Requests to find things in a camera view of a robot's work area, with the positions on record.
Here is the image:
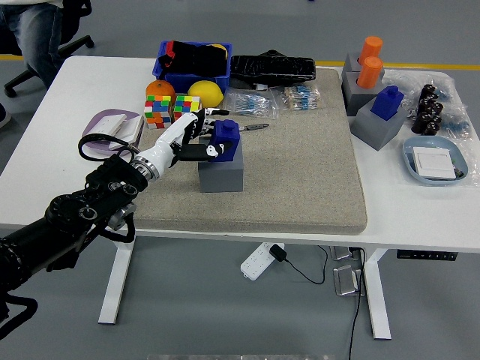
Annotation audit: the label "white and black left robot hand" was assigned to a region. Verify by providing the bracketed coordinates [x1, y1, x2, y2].
[135, 107, 236, 170]

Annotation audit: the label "blue seal with square knob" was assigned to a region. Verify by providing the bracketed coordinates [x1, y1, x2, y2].
[205, 118, 241, 163]
[370, 85, 405, 122]

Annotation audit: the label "orange cylinder seal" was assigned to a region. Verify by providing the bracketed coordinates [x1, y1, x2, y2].
[360, 35, 384, 63]
[355, 56, 384, 89]

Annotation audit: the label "colourful puzzle cube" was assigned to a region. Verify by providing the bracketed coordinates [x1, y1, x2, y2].
[144, 94, 173, 130]
[172, 94, 204, 122]

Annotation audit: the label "orange fruit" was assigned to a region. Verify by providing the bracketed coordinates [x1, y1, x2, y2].
[145, 79, 177, 101]

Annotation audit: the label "yellow lemon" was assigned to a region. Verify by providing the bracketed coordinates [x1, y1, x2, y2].
[187, 79, 225, 109]

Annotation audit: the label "blue plastic bin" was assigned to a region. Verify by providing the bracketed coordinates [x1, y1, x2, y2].
[151, 40, 233, 94]

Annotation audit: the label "purple tray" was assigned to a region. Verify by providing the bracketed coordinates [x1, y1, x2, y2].
[82, 107, 146, 157]

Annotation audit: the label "black gloves with red trim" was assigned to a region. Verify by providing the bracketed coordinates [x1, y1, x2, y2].
[157, 39, 230, 78]

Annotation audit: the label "clear bag of blue resistors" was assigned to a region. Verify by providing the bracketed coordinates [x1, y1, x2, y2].
[223, 89, 281, 120]

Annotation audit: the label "yellow round item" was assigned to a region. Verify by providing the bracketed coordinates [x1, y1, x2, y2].
[208, 43, 230, 59]

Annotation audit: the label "grey-brown mat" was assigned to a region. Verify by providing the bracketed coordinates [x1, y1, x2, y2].
[122, 67, 369, 236]

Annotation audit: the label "black keyboard in plastic wrap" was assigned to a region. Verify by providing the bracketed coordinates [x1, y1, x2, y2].
[229, 49, 317, 86]

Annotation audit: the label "clear bag of mixed resistors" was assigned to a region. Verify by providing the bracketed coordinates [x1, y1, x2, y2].
[275, 82, 323, 112]

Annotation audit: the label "white power strip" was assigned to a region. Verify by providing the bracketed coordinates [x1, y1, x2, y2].
[240, 241, 277, 281]

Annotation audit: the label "black power adapter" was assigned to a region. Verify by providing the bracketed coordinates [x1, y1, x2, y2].
[269, 243, 288, 263]

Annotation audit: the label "person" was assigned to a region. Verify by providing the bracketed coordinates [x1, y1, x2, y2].
[0, 0, 67, 128]

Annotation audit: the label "metal floor socket box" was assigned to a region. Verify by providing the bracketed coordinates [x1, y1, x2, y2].
[333, 264, 367, 297]
[329, 245, 363, 262]

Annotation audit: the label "light blue tray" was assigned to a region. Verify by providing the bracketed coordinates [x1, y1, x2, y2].
[402, 135, 469, 187]

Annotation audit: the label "white table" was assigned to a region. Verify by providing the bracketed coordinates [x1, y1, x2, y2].
[0, 55, 480, 341]

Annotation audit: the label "black table control panel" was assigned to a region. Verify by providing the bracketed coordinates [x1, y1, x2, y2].
[397, 251, 459, 262]

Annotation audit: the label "clear plastic bag of parts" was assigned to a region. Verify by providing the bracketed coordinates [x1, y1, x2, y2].
[382, 68, 480, 143]

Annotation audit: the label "white switch panel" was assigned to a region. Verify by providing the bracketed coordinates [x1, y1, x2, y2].
[118, 115, 146, 146]
[91, 114, 128, 136]
[412, 146, 457, 179]

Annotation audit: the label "thin black adapter cable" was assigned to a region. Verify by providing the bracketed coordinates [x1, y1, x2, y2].
[284, 245, 329, 285]

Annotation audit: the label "long black floor cable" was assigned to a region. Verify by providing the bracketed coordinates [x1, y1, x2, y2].
[346, 247, 367, 360]

